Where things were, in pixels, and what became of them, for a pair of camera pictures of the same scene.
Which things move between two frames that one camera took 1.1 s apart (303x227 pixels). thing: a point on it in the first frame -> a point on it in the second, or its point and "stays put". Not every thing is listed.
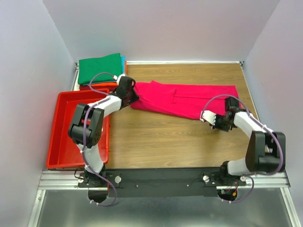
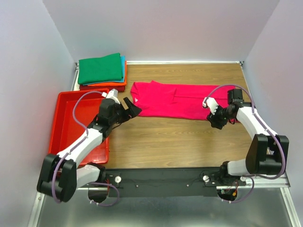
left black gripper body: x=132 y=95 -> x=120 y=114
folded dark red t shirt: x=87 y=87 stays put
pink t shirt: x=184 y=101 stays put
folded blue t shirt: x=123 y=63 stays put
